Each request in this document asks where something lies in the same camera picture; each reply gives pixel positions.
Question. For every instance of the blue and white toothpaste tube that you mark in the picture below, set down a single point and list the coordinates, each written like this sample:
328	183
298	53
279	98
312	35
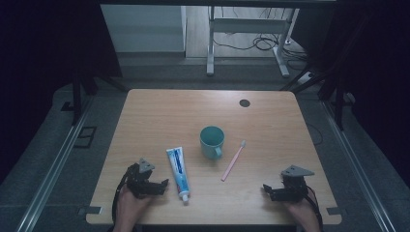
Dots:
179	172

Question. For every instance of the white cabinet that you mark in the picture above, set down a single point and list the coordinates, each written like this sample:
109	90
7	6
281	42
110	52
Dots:
145	29

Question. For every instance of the black floor bracket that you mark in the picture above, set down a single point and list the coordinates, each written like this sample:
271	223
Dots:
85	137

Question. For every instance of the person's left hand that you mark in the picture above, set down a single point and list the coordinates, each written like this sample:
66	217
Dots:
129	206

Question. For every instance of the white metal desk frame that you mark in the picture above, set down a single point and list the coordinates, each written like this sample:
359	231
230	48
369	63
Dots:
249	25

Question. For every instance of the white power strip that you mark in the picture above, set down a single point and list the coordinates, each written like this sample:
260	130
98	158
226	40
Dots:
306	78

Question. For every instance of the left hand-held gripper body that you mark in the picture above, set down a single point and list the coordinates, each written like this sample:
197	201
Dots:
140	180

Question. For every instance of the aluminium floor rail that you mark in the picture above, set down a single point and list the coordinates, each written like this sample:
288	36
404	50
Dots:
354	161
54	167

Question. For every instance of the black metal stand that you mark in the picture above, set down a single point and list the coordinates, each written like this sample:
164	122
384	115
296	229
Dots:
76	96
338	96

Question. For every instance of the pink toothbrush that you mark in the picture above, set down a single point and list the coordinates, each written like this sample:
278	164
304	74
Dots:
233	161

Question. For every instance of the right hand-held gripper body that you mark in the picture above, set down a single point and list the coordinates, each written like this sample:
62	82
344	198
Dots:
295	185

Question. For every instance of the teal cup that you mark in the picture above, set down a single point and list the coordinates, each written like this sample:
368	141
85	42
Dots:
211	141

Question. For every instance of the person's right hand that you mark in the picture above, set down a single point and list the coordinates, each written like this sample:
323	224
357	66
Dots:
303	212

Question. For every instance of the dark round table grommet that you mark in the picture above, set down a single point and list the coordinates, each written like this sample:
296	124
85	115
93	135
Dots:
244	103

